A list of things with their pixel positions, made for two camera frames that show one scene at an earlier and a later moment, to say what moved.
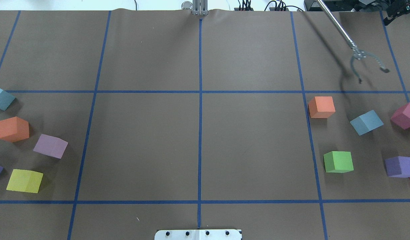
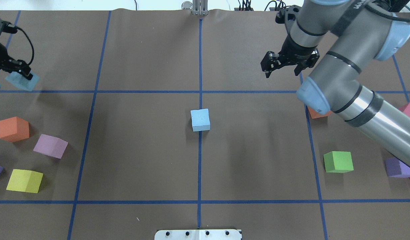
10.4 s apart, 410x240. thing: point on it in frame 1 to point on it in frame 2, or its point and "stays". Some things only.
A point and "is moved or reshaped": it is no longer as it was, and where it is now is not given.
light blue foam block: (0, 99) to (26, 83)
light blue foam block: (366, 122) is moved or reshaped
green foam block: (338, 162) stays
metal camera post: (200, 7) stays
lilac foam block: (52, 146) stays
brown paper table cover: (110, 124) stays
